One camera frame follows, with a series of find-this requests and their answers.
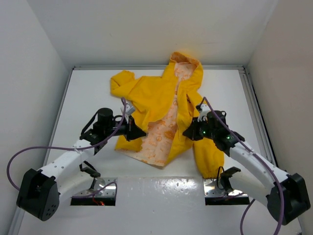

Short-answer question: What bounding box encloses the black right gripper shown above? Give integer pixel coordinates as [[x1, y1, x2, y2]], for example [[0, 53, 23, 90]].
[[183, 117, 217, 141]]

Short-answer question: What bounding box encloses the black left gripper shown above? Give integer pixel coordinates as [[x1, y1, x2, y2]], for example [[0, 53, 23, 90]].
[[105, 114, 146, 141]]

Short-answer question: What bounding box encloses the yellow hooded jacket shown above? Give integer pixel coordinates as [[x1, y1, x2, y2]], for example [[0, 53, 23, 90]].
[[110, 52, 224, 178]]

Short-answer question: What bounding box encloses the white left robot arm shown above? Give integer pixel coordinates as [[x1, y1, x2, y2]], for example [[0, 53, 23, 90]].
[[16, 104, 146, 221]]

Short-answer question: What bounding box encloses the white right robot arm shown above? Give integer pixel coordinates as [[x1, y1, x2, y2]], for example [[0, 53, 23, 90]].
[[183, 104, 311, 225]]

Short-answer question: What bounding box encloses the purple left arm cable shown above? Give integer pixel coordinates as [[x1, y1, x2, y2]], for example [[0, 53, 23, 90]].
[[6, 97, 128, 198]]

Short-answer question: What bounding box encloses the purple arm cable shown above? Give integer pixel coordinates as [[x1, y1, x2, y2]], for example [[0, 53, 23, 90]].
[[201, 96, 286, 235], [6, 97, 128, 198]]

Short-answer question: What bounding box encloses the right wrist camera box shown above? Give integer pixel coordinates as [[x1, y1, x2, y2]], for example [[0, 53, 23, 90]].
[[196, 103, 211, 122]]

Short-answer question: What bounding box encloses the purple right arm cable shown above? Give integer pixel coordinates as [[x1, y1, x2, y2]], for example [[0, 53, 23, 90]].
[[201, 96, 286, 235]]

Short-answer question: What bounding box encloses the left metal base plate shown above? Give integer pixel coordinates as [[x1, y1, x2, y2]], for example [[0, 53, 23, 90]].
[[71, 178, 117, 199]]

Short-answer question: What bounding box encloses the metal base plate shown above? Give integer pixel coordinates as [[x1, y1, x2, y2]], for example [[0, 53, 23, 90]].
[[203, 179, 247, 198], [71, 178, 117, 199]]

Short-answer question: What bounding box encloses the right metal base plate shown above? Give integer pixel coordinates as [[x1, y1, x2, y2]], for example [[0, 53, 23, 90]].
[[203, 179, 247, 198]]

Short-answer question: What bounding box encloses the aluminium frame rail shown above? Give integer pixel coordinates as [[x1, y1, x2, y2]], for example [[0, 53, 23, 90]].
[[239, 67, 278, 166]]

